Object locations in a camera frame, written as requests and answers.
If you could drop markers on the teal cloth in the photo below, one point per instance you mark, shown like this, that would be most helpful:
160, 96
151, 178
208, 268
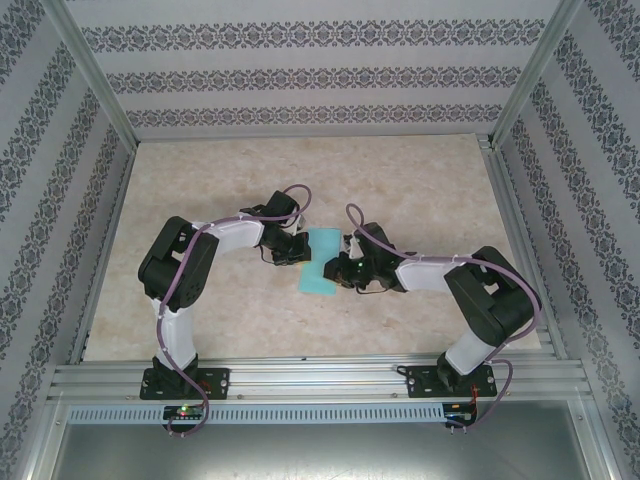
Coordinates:
320, 240

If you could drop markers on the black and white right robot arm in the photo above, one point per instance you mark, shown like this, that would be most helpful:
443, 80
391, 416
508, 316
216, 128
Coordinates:
425, 277

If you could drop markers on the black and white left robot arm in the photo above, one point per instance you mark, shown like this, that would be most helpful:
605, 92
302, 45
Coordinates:
235, 240

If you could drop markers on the grey metal panel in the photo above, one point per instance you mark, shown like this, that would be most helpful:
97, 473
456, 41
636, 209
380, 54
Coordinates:
320, 450

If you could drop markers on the aluminium mounting rail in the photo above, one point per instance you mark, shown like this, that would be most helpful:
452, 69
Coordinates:
320, 380

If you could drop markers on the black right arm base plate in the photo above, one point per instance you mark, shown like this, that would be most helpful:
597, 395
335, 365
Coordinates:
420, 382

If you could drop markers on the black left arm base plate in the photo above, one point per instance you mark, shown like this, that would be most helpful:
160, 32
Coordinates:
220, 382

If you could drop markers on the aluminium side rail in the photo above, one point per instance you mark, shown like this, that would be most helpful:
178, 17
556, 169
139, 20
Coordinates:
102, 250
525, 250

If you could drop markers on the aluminium frame post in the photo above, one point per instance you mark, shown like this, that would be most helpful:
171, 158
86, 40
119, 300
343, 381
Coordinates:
92, 65
537, 65

